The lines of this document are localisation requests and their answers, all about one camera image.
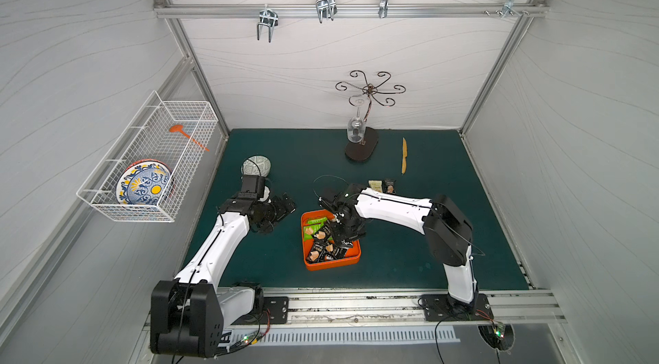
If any orange storage box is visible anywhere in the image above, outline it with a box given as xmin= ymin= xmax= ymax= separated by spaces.
xmin=300 ymin=209 xmax=362 ymax=271

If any cream cookie packet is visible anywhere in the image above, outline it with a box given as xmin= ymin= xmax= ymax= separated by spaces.
xmin=368 ymin=180 xmax=384 ymax=192

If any black cookie packet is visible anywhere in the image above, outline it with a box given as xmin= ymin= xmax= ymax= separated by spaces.
xmin=384 ymin=179 xmax=396 ymax=194

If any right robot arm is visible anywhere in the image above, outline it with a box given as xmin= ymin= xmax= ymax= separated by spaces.
xmin=317 ymin=184 xmax=478 ymax=309

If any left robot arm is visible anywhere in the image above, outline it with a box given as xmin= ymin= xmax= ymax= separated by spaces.
xmin=149 ymin=175 xmax=296 ymax=362

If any green cookie packet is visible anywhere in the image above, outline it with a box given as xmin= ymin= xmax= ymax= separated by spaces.
xmin=302 ymin=217 xmax=328 ymax=240

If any black scrolled glass stand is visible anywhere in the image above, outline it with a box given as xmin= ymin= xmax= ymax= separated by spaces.
xmin=335 ymin=70 xmax=407 ymax=162

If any clear wine glass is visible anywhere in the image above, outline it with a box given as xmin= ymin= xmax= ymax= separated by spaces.
xmin=347 ymin=96 xmax=371 ymax=144

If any yellow wooden knife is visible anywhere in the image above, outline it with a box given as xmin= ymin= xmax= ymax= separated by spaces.
xmin=401 ymin=137 xmax=408 ymax=174

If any blue yellow patterned plate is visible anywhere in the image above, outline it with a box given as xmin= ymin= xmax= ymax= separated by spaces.
xmin=115 ymin=160 xmax=172 ymax=205

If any orange spoon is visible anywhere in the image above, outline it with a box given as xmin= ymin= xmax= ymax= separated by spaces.
xmin=169 ymin=125 xmax=209 ymax=151

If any double prong metal hook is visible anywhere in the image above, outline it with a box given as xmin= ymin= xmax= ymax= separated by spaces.
xmin=257 ymin=7 xmax=279 ymax=43

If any looped metal hook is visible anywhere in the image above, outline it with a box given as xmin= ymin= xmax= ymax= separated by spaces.
xmin=315 ymin=0 xmax=337 ymax=23

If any small metal clip hook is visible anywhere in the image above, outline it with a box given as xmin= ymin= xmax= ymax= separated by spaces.
xmin=378 ymin=0 xmax=389 ymax=19

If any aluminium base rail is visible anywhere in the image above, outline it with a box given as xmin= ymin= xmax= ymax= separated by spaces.
xmin=143 ymin=287 xmax=567 ymax=331

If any white wire basket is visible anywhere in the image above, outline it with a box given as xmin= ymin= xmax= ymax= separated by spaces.
xmin=77 ymin=93 xmax=218 ymax=223

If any aluminium top rail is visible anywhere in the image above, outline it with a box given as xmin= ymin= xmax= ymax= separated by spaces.
xmin=154 ymin=3 xmax=550 ymax=21

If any right metal hook bracket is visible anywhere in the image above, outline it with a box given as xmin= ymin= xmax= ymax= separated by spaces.
xmin=483 ymin=0 xmax=530 ymax=19

